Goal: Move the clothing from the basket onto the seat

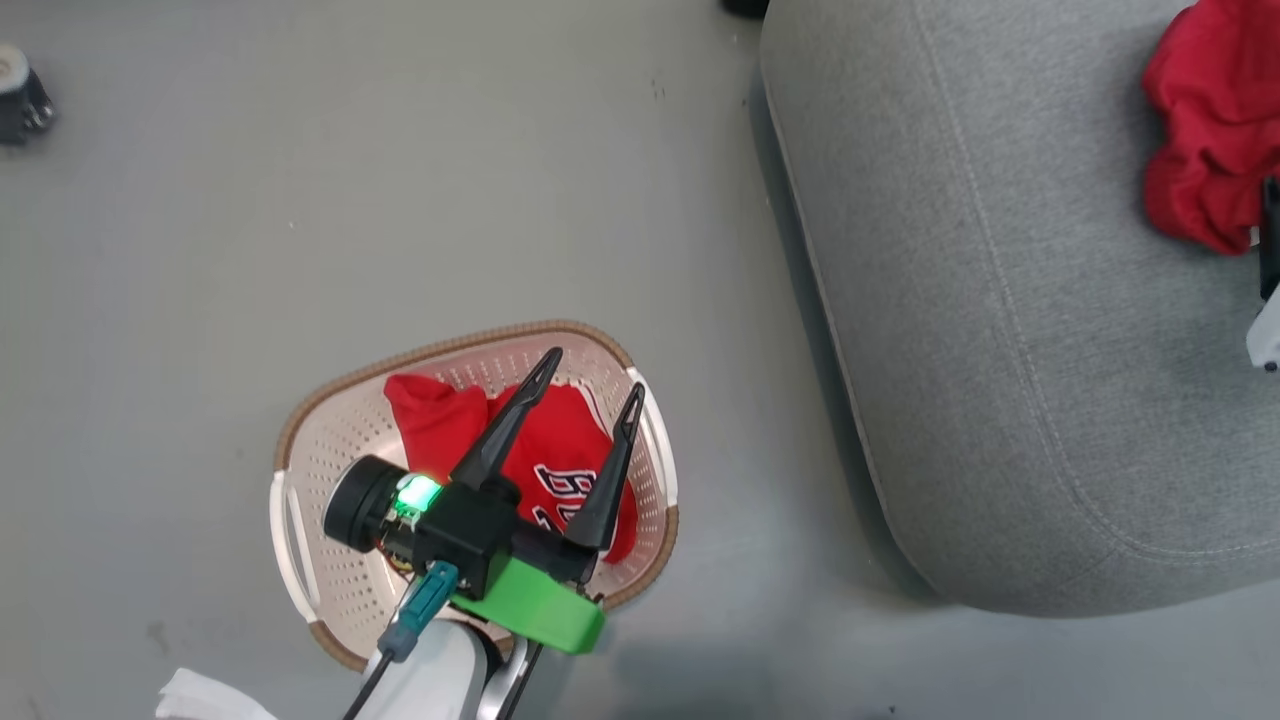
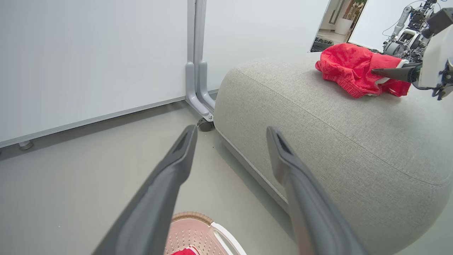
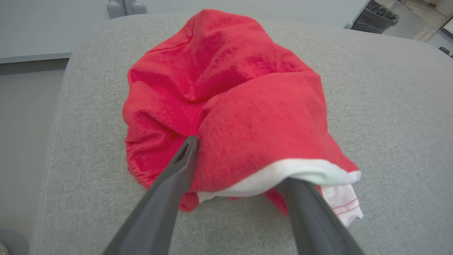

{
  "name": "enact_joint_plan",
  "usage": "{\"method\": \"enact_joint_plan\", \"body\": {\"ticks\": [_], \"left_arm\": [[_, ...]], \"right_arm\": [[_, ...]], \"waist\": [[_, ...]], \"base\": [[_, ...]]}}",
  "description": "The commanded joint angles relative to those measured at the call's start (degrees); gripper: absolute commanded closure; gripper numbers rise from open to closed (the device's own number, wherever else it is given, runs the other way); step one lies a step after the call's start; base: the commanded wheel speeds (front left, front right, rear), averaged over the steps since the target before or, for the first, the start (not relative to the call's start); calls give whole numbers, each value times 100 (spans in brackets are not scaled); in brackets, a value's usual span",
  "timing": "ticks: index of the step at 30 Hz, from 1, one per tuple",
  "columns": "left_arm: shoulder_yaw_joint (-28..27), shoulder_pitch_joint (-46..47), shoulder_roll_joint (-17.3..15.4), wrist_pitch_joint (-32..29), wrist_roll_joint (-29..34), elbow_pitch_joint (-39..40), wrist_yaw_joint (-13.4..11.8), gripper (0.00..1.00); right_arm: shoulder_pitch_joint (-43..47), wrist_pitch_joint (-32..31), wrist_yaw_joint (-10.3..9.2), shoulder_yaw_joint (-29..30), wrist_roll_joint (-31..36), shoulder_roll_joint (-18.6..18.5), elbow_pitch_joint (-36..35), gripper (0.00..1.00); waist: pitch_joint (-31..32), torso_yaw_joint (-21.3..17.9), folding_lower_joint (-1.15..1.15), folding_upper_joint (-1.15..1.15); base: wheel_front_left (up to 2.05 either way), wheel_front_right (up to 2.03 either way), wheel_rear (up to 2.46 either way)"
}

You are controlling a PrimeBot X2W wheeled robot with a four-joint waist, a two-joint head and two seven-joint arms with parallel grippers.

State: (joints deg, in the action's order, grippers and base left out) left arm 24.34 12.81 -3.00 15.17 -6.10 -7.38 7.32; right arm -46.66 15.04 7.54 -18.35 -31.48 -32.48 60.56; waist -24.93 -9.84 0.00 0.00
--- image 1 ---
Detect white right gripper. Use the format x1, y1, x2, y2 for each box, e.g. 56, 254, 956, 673
1246, 176, 1280, 374

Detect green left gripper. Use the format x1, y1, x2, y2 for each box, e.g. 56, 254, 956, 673
323, 347, 646, 657

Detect red basketball jersey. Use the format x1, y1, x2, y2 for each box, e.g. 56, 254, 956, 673
383, 372, 641, 566

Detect plain red shorts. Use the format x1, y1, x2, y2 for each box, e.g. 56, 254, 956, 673
1142, 0, 1280, 257

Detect grey fabric sofa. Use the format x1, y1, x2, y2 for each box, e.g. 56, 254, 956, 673
758, 0, 1280, 618

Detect perforated pink laundry basket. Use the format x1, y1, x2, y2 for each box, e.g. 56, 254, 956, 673
268, 320, 681, 673

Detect white crumpled sheet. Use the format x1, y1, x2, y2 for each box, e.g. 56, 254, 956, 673
155, 667, 278, 720

